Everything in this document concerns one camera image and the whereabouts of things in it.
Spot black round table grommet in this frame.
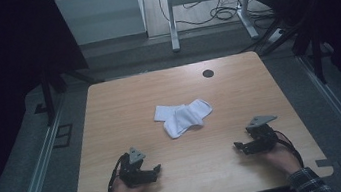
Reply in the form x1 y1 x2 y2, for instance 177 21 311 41
201 68 215 79

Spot black floor cables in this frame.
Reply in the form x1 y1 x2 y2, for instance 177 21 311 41
158 0 279 44

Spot white sock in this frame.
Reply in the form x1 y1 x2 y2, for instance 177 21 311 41
160 96 217 141
152 101 190 124

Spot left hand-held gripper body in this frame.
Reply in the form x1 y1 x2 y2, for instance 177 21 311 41
115 144 159 190

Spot black square floor frame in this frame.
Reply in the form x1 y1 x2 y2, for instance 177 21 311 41
50 123 77 151

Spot person's right hand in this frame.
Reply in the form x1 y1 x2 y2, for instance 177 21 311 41
261 139 304 179

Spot pale grey cabinet panel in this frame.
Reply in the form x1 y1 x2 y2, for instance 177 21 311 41
54 0 148 49

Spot black metal stand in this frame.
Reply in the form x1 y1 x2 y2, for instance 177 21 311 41
252 9 330 94
36 56 110 129

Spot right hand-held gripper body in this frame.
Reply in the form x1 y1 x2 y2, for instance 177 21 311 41
237 112 283 157

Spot white power strip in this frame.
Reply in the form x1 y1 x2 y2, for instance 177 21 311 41
265 27 287 45

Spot hand-held gripper black cable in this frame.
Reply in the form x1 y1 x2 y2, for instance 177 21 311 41
272 126 306 173
99 152 134 192

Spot right hand-held gripper black cable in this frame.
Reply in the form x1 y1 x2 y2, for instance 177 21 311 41
272 126 306 173

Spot left hand-held gripper black cable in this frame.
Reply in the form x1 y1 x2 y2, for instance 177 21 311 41
99 152 134 192

